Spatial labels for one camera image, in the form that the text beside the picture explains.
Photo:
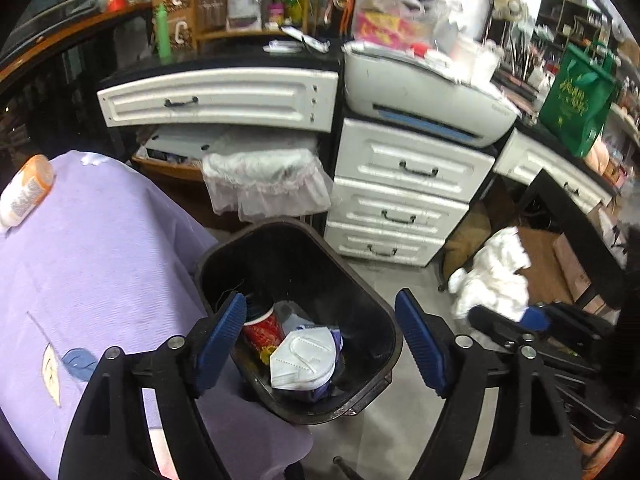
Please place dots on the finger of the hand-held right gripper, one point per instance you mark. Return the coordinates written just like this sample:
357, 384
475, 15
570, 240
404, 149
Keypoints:
535, 319
492, 327

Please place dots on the brown cardboard box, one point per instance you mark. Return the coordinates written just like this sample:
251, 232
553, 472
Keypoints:
565, 265

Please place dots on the purple plastic bag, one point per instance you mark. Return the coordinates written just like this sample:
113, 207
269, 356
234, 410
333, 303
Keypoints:
332, 355

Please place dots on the black trash bin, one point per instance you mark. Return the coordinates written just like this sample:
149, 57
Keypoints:
320, 270

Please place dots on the white desk drawer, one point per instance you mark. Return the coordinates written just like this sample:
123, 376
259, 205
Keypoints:
555, 175

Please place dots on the white face mask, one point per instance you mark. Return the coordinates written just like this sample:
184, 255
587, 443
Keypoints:
302, 360

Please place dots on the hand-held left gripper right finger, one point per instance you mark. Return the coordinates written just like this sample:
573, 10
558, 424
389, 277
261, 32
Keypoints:
425, 347

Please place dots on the brown boxes with hooks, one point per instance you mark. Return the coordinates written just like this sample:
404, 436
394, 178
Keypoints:
172, 5

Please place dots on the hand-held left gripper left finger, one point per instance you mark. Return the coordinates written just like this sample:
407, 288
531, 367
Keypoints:
220, 340

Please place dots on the red paper cup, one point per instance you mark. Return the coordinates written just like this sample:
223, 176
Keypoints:
262, 332

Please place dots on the white three-drawer cabinet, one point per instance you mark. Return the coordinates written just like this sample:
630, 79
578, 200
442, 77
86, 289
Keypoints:
405, 195

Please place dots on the orange curved counter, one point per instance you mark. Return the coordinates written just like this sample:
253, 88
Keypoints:
65, 35

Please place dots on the wooden shelf rack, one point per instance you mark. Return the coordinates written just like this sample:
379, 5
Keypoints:
255, 35

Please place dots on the orange and white bottle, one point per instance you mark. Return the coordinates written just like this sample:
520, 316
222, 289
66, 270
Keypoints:
25, 192

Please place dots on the green gift bag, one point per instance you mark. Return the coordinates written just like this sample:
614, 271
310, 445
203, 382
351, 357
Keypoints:
577, 100

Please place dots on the purple floral tablecloth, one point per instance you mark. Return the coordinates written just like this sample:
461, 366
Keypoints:
100, 260

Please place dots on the pink packaged bag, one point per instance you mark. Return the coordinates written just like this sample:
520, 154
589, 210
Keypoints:
390, 30

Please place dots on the clear plastic bin liner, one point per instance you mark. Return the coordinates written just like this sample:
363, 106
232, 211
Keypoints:
265, 180

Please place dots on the white grey printer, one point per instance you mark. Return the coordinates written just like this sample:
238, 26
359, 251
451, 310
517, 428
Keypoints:
425, 90

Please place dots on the white tissue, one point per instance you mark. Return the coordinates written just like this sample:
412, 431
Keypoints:
492, 272

